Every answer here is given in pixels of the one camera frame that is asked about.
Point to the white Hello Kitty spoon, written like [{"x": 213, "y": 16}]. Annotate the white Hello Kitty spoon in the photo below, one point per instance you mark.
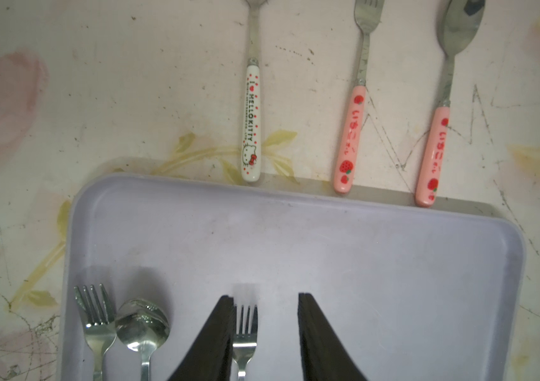
[{"x": 251, "y": 148}]

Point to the white Hello Kitty fork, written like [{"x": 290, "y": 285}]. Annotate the white Hello Kitty fork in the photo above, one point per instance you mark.
[{"x": 244, "y": 337}]

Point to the pink strawberry handle spoon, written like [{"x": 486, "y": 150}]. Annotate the pink strawberry handle spoon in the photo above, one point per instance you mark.
[{"x": 459, "y": 26}]

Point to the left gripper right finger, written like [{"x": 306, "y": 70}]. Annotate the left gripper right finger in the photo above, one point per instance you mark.
[{"x": 322, "y": 353}]

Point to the cow pattern handle fork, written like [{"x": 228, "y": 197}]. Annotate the cow pattern handle fork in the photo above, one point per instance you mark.
[{"x": 98, "y": 319}]

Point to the lavender plastic tray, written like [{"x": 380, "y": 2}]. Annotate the lavender plastic tray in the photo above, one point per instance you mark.
[{"x": 412, "y": 294}]

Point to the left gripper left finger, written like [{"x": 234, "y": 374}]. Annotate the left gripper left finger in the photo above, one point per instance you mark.
[{"x": 210, "y": 357}]

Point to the cow pattern handle spoon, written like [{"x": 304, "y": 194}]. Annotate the cow pattern handle spoon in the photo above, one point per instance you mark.
[{"x": 143, "y": 327}]

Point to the pink strawberry handle fork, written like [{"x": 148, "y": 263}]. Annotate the pink strawberry handle fork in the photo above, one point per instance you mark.
[{"x": 367, "y": 14}]

